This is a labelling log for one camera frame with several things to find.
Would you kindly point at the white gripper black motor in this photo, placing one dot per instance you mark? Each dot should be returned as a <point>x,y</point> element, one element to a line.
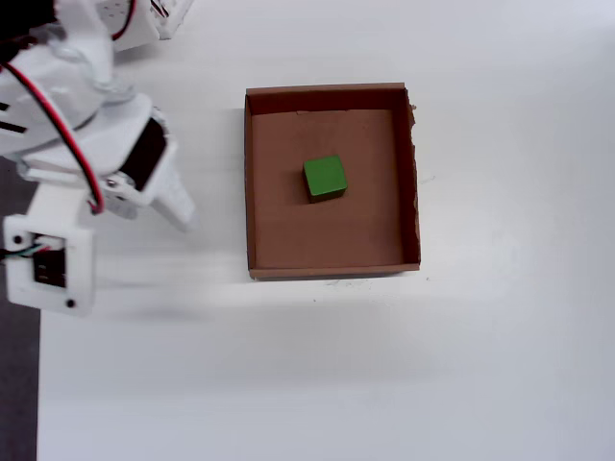
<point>150,155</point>

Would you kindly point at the green cube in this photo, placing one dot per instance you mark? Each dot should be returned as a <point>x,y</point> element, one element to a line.
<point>324,175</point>

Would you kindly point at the brown cardboard box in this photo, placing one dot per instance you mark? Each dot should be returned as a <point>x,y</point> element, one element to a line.
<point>336,235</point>

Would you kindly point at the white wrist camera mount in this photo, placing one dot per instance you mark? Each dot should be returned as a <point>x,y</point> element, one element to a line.
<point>48,288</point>

